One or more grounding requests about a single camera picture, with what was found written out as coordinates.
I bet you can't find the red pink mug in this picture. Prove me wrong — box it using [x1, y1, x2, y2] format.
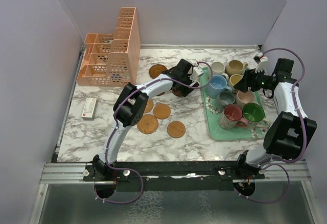
[219, 104, 249, 130]

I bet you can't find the light wooden front coaster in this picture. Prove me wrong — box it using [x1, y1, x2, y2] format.
[167, 121, 186, 138]

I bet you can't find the green mug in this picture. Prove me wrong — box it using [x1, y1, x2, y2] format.
[242, 103, 271, 129]

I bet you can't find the small silver card box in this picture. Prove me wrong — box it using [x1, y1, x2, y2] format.
[81, 97, 98, 120]

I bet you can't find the purple cable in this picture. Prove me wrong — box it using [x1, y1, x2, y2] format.
[94, 61, 214, 205]
[235, 47, 307, 203]

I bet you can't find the light wooden coaster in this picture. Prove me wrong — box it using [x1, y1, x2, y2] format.
[167, 121, 186, 138]
[153, 103, 171, 119]

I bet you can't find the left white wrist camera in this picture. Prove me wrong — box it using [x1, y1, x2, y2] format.
[188, 66, 204, 81]

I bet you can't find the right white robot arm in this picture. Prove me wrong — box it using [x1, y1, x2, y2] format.
[235, 57, 317, 179]

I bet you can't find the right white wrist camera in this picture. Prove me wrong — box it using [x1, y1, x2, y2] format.
[253, 53, 269, 72]

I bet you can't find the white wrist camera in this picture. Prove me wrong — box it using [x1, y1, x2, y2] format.
[188, 66, 204, 81]
[253, 53, 269, 72]

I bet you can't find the white cream mug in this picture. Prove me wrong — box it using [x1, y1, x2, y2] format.
[211, 62, 229, 81]

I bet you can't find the grey mug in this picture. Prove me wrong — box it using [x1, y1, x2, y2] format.
[215, 91, 235, 112]

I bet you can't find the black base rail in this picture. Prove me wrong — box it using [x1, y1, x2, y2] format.
[83, 158, 264, 192]

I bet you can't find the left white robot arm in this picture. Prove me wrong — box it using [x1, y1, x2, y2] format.
[92, 59, 204, 181]

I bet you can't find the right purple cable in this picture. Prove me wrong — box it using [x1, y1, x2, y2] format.
[235, 47, 307, 203]

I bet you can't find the woven rattan coaster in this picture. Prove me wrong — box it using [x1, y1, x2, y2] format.
[144, 99, 154, 113]
[137, 114, 159, 134]

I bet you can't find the peach mesh file organizer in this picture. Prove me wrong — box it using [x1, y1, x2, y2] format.
[77, 7, 141, 87]

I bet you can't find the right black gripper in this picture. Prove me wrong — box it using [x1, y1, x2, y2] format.
[234, 67, 271, 92]

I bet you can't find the brown ringed wooden coaster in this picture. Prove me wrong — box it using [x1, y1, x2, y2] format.
[149, 64, 167, 79]

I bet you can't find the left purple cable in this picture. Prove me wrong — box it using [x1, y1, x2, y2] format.
[94, 61, 214, 205]

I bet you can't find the yellow mug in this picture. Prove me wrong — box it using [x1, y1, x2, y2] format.
[227, 74, 243, 93]

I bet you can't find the beige speckled mug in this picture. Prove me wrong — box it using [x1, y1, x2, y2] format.
[225, 60, 248, 76]

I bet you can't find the light blue mug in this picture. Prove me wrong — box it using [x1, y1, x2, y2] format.
[205, 75, 232, 98]

